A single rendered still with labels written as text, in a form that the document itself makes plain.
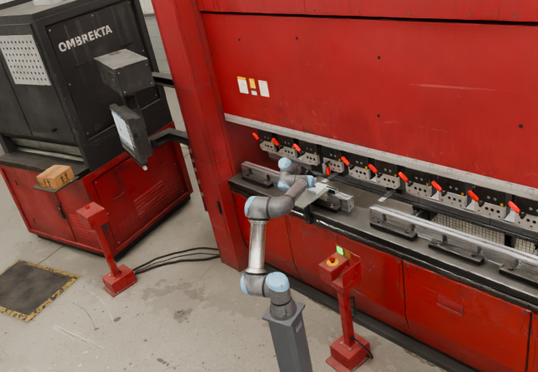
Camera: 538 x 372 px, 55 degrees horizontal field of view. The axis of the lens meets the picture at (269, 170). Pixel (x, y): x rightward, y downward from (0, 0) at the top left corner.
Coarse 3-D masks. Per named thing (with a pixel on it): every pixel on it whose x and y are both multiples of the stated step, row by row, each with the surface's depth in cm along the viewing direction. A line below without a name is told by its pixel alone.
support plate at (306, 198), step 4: (308, 188) 347; (324, 188) 344; (304, 192) 344; (320, 192) 340; (324, 192) 340; (300, 196) 340; (304, 196) 339; (308, 196) 338; (312, 196) 337; (316, 196) 337; (300, 200) 336; (304, 200) 335; (308, 200) 334; (312, 200) 333; (296, 204) 332; (300, 204) 331; (304, 204) 331; (308, 204) 331
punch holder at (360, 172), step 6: (348, 156) 311; (354, 156) 308; (360, 156) 304; (354, 162) 310; (360, 162) 306; (366, 162) 303; (372, 162) 306; (348, 168) 315; (354, 168) 312; (360, 168) 308; (354, 174) 314; (360, 174) 310; (366, 174) 307; (372, 174) 310; (366, 180) 309
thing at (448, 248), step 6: (432, 240) 292; (432, 246) 289; (438, 246) 287; (444, 246) 286; (450, 246) 285; (444, 252) 285; (450, 252) 282; (456, 252) 280; (462, 252) 279; (468, 252) 278; (462, 258) 278; (468, 258) 275; (474, 258) 273; (480, 258) 272; (480, 264) 272
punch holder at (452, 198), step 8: (440, 176) 269; (440, 184) 271; (448, 184) 267; (456, 184) 264; (464, 184) 260; (472, 184) 266; (440, 192) 273; (448, 192) 270; (456, 192) 266; (464, 192) 263; (440, 200) 276; (448, 200) 272; (456, 200) 268; (464, 200) 264
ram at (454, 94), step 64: (256, 64) 334; (320, 64) 294; (384, 64) 263; (448, 64) 237; (512, 64) 216; (320, 128) 318; (384, 128) 282; (448, 128) 253; (512, 128) 229; (512, 192) 243
